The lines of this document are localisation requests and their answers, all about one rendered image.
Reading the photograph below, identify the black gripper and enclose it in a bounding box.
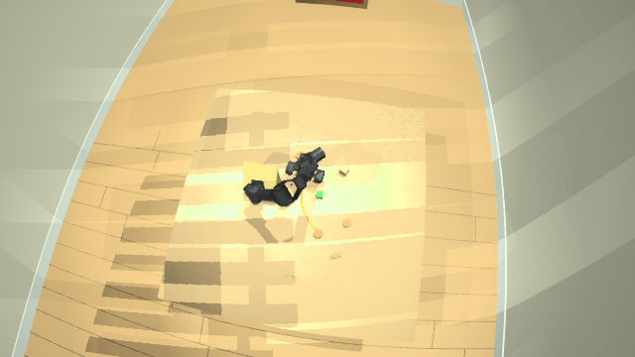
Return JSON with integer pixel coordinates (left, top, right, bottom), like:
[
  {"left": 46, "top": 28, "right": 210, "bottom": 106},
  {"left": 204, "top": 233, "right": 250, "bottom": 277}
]
[{"left": 285, "top": 161, "right": 324, "bottom": 183}]

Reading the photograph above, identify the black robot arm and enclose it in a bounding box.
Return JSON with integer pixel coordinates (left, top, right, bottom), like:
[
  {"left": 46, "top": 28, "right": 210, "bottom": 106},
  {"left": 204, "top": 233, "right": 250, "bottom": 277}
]
[{"left": 242, "top": 147, "right": 325, "bottom": 207}]

